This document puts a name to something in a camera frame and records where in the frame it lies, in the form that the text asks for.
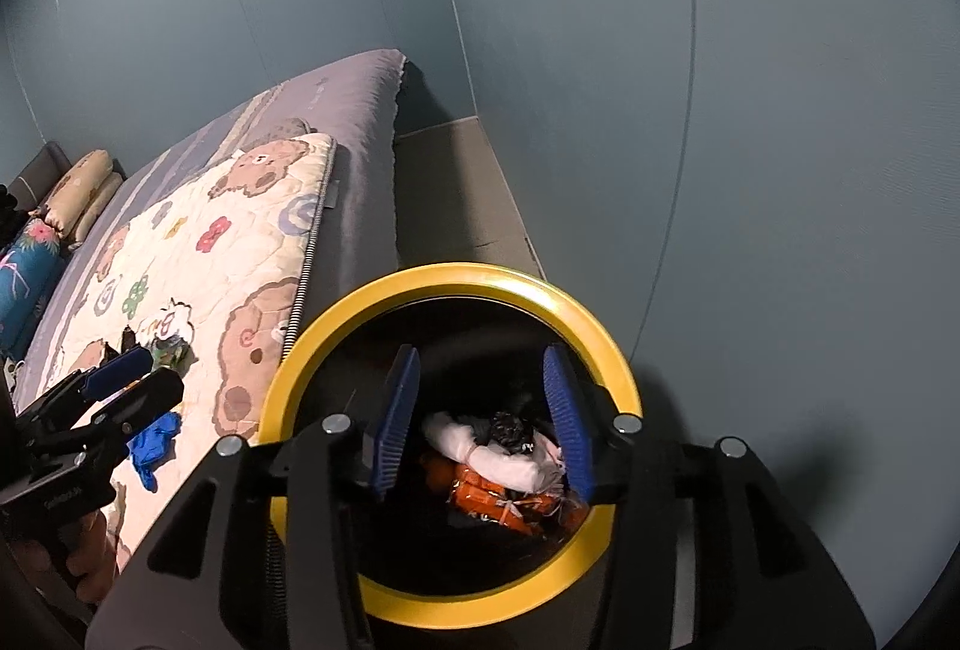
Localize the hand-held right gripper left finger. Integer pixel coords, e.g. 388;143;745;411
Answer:
86;344;422;650

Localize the black clothes pile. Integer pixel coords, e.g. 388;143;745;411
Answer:
0;183;31;238

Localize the orange snack wrapper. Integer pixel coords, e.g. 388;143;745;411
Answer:
448;465;591;536

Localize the bear print blanket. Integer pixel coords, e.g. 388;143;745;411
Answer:
34;132;338;553

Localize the blue floral pillow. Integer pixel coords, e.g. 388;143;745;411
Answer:
0;216;70;362

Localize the blue glove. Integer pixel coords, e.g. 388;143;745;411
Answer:
126;410;183;493

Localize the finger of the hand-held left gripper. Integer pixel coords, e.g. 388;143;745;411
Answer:
15;348;155;441
91;369;185;454

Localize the green snack packet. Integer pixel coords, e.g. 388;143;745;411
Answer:
146;329;194;372

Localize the bed with grey striped sheet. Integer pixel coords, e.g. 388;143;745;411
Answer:
11;48;410;568

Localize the person's left hand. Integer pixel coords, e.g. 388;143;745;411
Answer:
11;509;121;606

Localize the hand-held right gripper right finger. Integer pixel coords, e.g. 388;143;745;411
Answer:
541;342;877;650

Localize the beige pillow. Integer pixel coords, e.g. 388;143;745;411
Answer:
36;149;125;250

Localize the white knotted tissue bundle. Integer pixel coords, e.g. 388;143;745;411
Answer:
422;411;569;495

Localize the black bin with yellow rim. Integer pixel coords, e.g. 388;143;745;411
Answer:
259;261;644;628

